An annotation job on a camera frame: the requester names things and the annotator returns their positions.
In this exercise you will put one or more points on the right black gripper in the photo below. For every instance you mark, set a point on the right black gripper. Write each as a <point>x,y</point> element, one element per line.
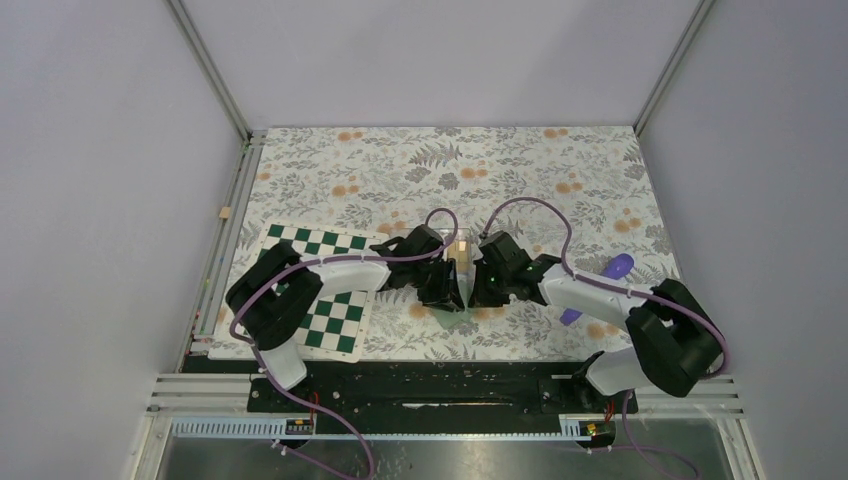
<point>481,298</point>

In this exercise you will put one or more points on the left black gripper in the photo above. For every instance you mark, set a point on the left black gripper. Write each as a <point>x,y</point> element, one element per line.
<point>446,295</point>

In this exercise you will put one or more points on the clear box with orange blocks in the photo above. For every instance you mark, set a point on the clear box with orange blocks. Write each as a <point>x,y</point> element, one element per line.
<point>461,250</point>

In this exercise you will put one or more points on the green card holder wallet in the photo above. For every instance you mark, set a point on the green card holder wallet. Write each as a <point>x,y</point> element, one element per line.
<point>447,320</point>

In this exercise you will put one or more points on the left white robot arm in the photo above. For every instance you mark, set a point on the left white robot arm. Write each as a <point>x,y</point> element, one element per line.
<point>272,298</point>

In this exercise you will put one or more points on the floral table mat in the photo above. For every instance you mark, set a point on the floral table mat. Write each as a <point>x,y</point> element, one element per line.
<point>579,191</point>

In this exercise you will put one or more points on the green white chessboard mat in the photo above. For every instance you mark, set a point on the green white chessboard mat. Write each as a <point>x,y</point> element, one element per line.
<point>335,326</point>

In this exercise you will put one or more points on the purple cylinder tube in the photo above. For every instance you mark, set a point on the purple cylinder tube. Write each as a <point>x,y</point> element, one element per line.
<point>616,269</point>

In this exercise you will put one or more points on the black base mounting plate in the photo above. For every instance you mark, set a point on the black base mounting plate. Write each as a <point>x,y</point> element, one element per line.
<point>422,398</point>

